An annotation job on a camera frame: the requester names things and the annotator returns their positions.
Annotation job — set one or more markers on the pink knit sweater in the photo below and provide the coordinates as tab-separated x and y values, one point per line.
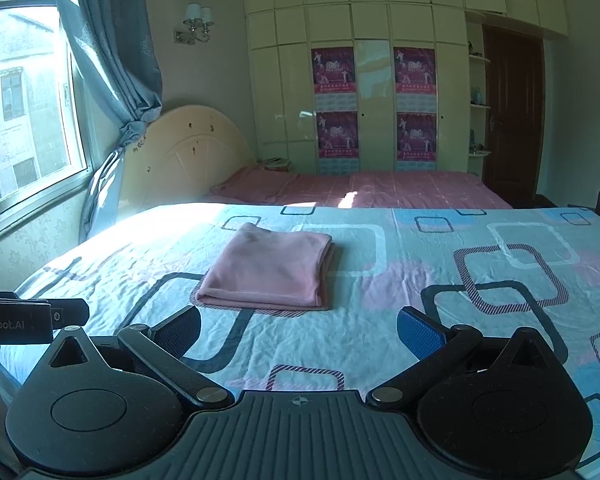
269	270

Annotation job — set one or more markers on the upper right pink poster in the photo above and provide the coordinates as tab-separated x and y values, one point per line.
415	70

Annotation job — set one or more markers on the upper left pink poster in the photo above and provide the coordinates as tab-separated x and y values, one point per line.
333	70

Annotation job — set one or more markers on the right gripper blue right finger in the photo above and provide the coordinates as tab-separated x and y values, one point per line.
439	350

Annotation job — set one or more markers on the grey blue curtain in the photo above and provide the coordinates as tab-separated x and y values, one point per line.
110	41

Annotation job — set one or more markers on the lower right pink poster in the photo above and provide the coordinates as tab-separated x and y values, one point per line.
416	137

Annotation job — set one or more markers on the pink checked bed cover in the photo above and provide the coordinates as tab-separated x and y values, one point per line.
363	189

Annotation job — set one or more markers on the dark brown wooden door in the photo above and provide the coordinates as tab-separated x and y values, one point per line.
515	92

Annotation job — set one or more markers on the window with white frame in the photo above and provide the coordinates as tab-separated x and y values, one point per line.
42	153

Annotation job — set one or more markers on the cream corner shelf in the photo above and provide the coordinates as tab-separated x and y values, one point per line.
478	90

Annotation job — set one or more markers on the cream glossy wardrobe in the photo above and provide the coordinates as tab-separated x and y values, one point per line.
282	34

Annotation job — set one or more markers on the stack of books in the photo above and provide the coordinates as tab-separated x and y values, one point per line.
277	164

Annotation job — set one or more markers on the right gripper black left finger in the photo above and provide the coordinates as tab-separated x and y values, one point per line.
157	351

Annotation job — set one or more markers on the cream round headboard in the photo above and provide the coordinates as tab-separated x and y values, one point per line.
181	156

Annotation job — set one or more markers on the double shade wall lamp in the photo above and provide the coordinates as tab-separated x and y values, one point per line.
198	21

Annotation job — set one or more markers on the pink poster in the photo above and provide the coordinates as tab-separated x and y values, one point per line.
333	70
337	134
415	70
416	137

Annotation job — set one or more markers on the lower left pink poster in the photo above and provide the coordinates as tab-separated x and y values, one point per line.
337	134

